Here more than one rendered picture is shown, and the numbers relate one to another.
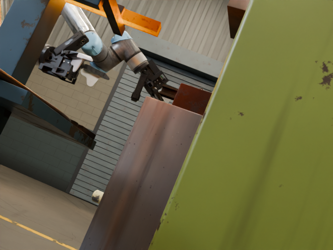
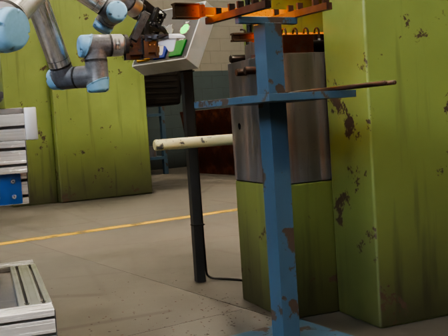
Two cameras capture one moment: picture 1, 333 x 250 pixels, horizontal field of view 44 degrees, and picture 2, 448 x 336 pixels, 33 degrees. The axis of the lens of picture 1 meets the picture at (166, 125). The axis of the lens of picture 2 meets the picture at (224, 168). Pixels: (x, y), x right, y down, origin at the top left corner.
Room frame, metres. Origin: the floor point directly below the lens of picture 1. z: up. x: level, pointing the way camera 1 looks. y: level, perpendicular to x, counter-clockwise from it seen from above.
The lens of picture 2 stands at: (-0.93, 1.79, 0.70)
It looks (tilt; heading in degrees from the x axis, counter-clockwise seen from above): 4 degrees down; 322
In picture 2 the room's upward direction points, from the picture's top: 4 degrees counter-clockwise
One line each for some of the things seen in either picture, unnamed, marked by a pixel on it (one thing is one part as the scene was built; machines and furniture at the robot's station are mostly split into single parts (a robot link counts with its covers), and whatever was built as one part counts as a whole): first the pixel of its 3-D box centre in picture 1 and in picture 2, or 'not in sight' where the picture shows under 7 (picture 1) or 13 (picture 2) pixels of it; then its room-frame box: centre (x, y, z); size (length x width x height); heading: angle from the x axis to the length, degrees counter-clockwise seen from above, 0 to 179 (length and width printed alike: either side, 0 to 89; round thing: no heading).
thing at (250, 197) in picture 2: not in sight; (326, 237); (1.06, -0.25, 0.23); 0.56 x 0.38 x 0.47; 74
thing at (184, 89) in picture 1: (200, 107); (293, 45); (0.99, -0.06, 0.95); 0.12 x 0.09 x 0.07; 74
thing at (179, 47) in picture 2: not in sight; (178, 49); (1.62, -0.02, 1.01); 0.07 x 0.05 x 0.07; 9
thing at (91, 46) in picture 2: not in sight; (95, 47); (1.32, 0.53, 0.98); 0.11 x 0.08 x 0.09; 74
